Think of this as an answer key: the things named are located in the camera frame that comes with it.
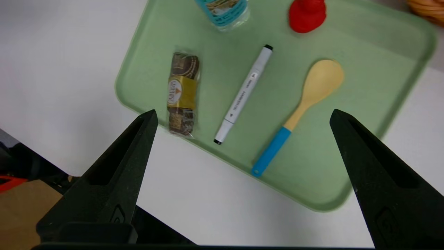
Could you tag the Ferrero Rocher chocolate pack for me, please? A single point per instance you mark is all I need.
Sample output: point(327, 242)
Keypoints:
point(182, 93)

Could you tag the orange and black left arm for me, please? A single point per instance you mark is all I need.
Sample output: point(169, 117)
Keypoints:
point(8, 184)

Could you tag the red rubber duck toy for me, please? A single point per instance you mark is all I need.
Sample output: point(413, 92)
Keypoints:
point(307, 17)

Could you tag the water bottle with blue cap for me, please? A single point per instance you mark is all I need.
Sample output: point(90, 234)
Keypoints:
point(225, 14)

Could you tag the white marker pen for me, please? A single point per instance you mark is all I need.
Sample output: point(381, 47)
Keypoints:
point(242, 95)

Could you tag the light green plastic tray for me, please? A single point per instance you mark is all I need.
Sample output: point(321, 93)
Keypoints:
point(312, 173)

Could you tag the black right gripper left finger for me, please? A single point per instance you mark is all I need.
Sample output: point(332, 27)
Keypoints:
point(104, 194)

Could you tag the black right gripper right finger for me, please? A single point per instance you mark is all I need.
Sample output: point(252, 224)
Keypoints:
point(392, 194)

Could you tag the orange wicker basket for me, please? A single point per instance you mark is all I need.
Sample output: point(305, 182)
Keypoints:
point(430, 8)

